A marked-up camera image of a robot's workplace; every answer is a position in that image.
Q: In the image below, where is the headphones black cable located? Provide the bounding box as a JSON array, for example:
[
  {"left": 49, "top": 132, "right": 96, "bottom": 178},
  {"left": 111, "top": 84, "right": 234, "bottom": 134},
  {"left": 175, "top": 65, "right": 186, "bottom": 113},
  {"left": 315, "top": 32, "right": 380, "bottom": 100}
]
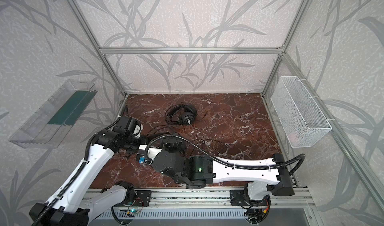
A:
[
  {"left": 164, "top": 102, "right": 208, "bottom": 127},
  {"left": 143, "top": 125, "right": 229, "bottom": 158}
]

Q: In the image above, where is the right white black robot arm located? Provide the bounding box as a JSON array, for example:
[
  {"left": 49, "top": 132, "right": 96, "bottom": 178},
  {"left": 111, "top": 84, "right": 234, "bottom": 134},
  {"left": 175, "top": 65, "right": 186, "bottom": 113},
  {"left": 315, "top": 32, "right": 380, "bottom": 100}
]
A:
[{"left": 144, "top": 134, "right": 295, "bottom": 203}]

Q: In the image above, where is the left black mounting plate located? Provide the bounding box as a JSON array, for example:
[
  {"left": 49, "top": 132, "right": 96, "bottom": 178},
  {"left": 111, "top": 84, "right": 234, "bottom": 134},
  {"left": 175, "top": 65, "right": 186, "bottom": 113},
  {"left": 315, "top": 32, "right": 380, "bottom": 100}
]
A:
[{"left": 130, "top": 190, "right": 152, "bottom": 207}]

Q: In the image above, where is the black mounting plate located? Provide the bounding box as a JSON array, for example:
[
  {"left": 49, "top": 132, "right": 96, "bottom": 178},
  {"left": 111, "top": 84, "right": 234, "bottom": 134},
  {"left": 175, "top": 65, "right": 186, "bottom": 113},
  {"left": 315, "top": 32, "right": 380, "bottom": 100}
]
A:
[
  {"left": 130, "top": 190, "right": 152, "bottom": 207},
  {"left": 230, "top": 189, "right": 271, "bottom": 207}
]

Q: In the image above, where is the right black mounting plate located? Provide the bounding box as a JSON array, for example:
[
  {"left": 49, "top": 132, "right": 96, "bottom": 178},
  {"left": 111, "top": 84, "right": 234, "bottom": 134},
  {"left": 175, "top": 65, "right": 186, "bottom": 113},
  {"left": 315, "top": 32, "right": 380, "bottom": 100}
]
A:
[{"left": 230, "top": 189, "right": 271, "bottom": 207}]

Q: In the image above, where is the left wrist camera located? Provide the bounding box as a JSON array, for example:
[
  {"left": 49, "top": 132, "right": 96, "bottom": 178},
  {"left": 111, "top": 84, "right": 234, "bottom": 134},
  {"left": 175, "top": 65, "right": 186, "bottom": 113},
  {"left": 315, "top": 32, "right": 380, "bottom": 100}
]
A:
[{"left": 113, "top": 116, "right": 142, "bottom": 137}]

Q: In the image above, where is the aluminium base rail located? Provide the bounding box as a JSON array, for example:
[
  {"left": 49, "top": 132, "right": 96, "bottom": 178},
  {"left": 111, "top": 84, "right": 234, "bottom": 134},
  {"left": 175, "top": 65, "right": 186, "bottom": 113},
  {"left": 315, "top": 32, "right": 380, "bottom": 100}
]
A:
[{"left": 62, "top": 187, "right": 316, "bottom": 210}]

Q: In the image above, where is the clear plastic wall bin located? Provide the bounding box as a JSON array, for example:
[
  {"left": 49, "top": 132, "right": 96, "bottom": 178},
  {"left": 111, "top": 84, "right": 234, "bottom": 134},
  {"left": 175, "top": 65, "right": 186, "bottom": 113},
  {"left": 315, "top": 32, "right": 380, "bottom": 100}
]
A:
[{"left": 9, "top": 80, "right": 98, "bottom": 149}]

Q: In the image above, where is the white wire mesh basket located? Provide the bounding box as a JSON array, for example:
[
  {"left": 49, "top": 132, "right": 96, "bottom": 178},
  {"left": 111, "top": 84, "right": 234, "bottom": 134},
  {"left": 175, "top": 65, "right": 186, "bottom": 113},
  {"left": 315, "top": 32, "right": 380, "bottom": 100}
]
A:
[{"left": 271, "top": 76, "right": 332, "bottom": 148}]

